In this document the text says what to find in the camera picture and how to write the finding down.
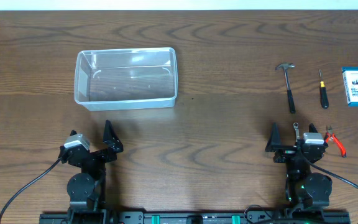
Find clear plastic storage container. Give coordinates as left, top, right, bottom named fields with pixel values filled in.
left=74, top=47, right=178, bottom=111

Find red handled pliers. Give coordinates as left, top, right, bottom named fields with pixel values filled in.
left=324, top=126, right=347, bottom=158

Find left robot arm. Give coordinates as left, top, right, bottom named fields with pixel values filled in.
left=58, top=120, right=124, bottom=224

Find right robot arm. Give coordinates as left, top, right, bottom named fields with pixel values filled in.
left=265, top=123, right=332, bottom=221

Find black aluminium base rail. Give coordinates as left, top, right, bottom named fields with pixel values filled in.
left=39, top=210, right=351, bottom=224

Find small steel claw hammer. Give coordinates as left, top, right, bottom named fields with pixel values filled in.
left=275, top=63, right=296, bottom=114

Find yellow black screwdriver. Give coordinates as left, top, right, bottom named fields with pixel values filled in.
left=319, top=70, right=329, bottom=109

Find silver ring wrench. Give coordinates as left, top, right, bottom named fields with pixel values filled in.
left=293, top=123, right=300, bottom=141

